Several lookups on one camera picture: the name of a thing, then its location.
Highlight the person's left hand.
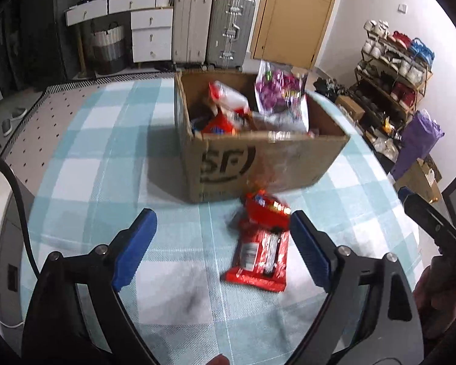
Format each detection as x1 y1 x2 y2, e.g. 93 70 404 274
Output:
201 353 230 365

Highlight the white red noodle packet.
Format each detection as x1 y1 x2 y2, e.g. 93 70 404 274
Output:
208 81 251 116

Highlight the small cardboard box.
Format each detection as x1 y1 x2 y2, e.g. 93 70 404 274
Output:
336 95 365 120

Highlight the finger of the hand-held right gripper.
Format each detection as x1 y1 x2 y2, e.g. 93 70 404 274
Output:
398 186 456 253

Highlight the white suitcase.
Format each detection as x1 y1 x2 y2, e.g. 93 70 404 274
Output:
172 0 214 67

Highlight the white cable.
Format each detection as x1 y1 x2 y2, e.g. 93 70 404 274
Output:
0 297 25 328

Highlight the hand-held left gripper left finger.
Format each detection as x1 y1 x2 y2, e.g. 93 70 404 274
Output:
21 208 158 365

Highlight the white drawer desk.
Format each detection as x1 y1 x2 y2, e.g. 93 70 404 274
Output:
65 0 175 75

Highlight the striped laundry basket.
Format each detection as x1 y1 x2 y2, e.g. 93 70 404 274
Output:
90 23 127 75

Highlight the shoe rack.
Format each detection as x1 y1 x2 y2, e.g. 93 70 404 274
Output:
355 19 434 130

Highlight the small red snack bag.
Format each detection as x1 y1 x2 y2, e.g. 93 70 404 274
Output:
243 189 292 232

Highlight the person's right hand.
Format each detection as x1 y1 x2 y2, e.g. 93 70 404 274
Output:
412 256 456 341

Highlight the wooden door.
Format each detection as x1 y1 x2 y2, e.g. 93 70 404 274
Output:
250 0 343 70

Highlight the pile of black shoes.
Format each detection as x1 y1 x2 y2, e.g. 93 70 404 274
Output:
313 78 350 99

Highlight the blue white checkered tablecloth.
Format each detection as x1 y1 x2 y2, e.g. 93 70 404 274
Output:
19 74 422 365

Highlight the fried noodle packet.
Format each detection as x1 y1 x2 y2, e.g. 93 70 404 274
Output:
251 111 308 134

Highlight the brown cardboard box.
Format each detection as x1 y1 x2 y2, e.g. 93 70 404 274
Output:
174 69 351 204

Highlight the silver suitcase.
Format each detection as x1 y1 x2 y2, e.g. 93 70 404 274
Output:
205 0 256 72

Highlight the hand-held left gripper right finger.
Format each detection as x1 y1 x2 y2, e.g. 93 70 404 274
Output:
290 210 426 365

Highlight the black cable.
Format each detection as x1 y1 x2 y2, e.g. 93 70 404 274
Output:
0 148 40 276

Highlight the white dotted floor mat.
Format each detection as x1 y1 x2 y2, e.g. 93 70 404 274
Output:
0 72 183 168

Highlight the purple plastic bag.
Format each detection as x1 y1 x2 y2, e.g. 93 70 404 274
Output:
393 109 445 181

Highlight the red triangular chip bag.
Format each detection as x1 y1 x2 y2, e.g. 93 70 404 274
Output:
201 114 238 136

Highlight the red wafer pack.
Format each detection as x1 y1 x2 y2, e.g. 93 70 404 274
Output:
220 218 291 293

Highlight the open cardboard box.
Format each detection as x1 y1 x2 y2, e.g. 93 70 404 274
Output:
395 160 443 202

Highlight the black refrigerator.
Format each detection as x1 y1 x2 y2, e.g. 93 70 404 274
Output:
17 0 82 82

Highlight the purple snack bag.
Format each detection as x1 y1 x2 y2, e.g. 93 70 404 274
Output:
254 60 310 134

